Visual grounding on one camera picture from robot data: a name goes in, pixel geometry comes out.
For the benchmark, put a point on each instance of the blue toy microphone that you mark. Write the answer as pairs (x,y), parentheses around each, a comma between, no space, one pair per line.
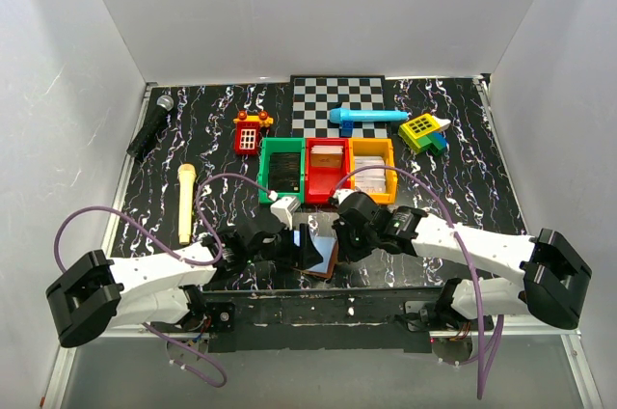
(344,115)

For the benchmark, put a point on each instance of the checkered board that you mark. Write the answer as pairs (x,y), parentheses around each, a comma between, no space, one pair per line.
(314,97)

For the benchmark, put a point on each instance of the yellow plastic bin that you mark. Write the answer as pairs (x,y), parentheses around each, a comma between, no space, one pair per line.
(383,148)

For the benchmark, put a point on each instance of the white printed card stack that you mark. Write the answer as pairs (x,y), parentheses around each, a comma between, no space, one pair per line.
(372,180)

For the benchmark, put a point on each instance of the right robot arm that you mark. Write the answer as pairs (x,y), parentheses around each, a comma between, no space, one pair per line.
(543,275)

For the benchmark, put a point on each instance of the green plastic bin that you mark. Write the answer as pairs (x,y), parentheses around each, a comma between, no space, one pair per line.
(270,145)

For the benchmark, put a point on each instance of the black card stack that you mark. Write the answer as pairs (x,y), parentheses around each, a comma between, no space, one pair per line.
(284,172)

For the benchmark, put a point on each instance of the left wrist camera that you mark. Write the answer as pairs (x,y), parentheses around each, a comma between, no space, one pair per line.
(283,209)

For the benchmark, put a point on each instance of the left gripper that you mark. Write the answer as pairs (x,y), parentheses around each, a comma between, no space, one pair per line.
(303,255)

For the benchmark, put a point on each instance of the red toy phone booth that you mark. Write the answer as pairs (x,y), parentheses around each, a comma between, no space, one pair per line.
(248,129)

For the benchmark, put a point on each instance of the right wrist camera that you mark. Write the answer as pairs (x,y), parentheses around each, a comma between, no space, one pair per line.
(340,195)

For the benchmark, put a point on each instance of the red plastic bin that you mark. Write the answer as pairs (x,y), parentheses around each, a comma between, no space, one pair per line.
(320,182)

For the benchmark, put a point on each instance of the black microphone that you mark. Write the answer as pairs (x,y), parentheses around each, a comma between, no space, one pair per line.
(143,141)

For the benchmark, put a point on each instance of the cream toy microphone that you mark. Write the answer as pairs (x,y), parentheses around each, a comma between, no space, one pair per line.
(186,178)

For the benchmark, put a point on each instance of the black base frame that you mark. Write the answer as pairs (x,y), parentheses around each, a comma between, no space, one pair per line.
(317,319)

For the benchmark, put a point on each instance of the brown leather card holder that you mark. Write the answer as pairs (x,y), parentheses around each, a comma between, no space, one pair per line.
(318,255)

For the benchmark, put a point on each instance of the blue toy brick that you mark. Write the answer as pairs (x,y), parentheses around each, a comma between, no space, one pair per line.
(346,129)

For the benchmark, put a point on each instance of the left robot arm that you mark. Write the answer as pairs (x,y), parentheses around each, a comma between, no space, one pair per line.
(97,293)

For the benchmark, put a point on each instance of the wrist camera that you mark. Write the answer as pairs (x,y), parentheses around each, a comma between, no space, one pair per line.
(283,209)
(340,195)

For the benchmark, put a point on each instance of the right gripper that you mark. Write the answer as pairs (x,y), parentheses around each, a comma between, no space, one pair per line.
(345,251)

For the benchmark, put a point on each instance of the yellow green toy block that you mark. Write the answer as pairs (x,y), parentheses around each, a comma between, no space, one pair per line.
(425,134)

